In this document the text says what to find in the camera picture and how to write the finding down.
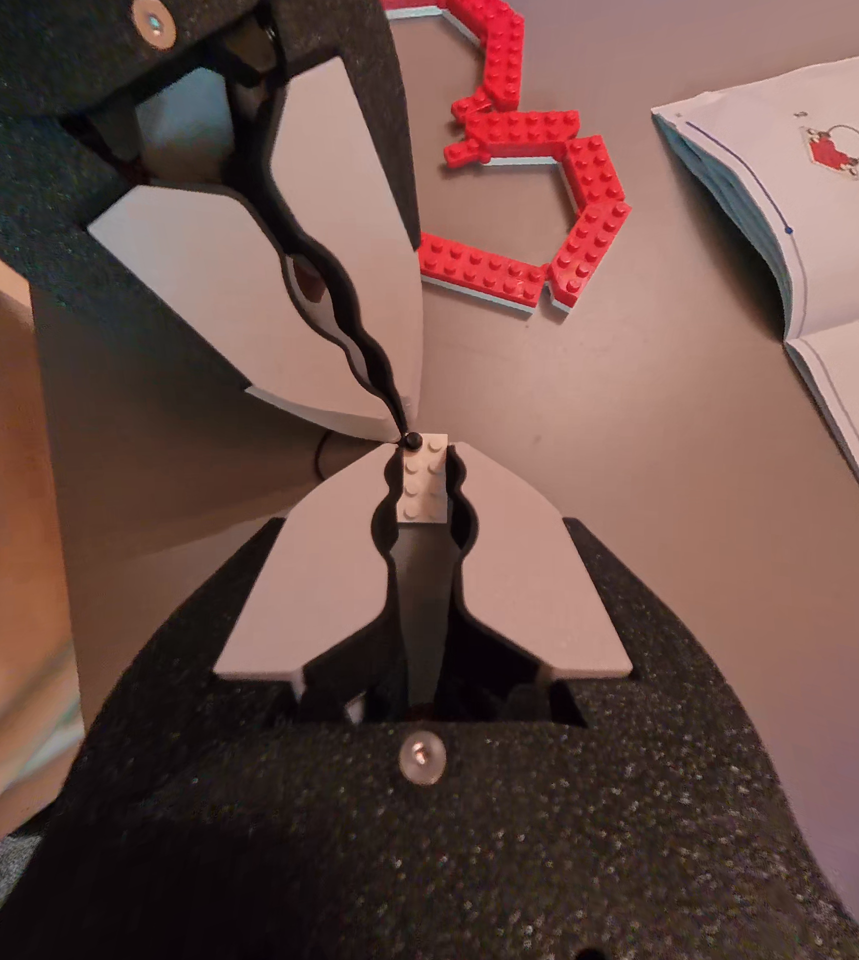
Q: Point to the white instruction booklet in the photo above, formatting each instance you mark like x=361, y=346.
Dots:
x=849, y=262

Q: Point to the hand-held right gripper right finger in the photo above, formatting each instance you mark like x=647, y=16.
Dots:
x=542, y=585

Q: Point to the grey desk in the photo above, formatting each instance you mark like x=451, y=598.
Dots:
x=624, y=450

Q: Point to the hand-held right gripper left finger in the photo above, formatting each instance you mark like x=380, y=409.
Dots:
x=317, y=585

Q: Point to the red brick heart frame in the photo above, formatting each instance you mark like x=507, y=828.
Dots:
x=504, y=60

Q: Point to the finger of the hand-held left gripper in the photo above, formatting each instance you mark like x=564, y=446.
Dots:
x=197, y=262
x=354, y=195

